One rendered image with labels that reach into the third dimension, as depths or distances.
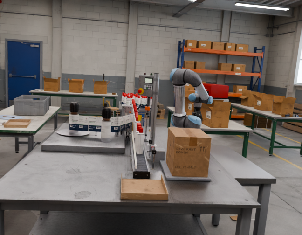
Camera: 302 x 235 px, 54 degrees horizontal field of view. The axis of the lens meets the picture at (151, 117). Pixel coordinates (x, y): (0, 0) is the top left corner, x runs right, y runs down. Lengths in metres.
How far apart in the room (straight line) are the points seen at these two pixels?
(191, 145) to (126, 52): 8.42
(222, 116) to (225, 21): 7.07
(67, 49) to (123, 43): 1.83
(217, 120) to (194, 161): 2.31
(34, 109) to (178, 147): 2.77
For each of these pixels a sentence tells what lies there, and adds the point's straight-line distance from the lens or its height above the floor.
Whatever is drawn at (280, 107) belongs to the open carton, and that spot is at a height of 0.93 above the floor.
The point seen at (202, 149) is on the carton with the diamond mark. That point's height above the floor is 1.04.
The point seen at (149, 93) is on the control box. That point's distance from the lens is 2.74.
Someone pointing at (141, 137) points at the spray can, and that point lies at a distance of 2.29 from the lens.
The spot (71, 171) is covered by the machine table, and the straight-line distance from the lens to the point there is 2.08.
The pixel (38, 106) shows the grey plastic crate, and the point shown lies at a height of 0.93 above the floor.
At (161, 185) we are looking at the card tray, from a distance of 1.89.
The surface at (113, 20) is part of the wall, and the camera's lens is 10.29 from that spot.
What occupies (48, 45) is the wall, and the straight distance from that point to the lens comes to 10.35.
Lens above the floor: 1.54
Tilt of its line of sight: 9 degrees down
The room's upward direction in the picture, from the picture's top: 4 degrees clockwise
